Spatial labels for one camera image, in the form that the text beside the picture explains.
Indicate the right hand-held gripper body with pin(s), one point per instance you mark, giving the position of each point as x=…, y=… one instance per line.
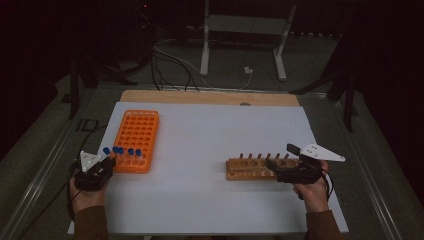
x=300, y=175

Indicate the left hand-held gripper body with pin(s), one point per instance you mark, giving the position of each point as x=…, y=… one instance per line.
x=90, y=178

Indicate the blue-capped glass test tube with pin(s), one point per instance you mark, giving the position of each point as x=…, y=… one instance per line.
x=115, y=149
x=106, y=150
x=120, y=150
x=138, y=152
x=131, y=151

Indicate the wooden test tube rack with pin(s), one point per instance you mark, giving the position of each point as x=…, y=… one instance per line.
x=250, y=171

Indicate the orange plastic tube rack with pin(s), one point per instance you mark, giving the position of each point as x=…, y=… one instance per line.
x=140, y=133

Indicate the person's left hand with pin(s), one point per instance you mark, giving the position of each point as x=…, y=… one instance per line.
x=88, y=200

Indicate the person's right hand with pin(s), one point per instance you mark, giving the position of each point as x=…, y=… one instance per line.
x=313, y=196

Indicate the black floor stand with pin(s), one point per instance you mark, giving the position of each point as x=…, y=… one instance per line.
x=348, y=100
x=74, y=86

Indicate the white table mat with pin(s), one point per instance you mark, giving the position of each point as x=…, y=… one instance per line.
x=200, y=140

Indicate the white plug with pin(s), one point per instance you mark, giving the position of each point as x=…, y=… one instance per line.
x=248, y=70

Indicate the black power strip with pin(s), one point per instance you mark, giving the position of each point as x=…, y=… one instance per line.
x=315, y=34

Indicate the dark equipment stand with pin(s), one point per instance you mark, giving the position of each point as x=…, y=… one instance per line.
x=144, y=33

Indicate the grey metal stand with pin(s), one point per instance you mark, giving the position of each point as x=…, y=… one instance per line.
x=245, y=25

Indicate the metal floor rail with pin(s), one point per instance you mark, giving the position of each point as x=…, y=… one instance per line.
x=43, y=173
x=363, y=166

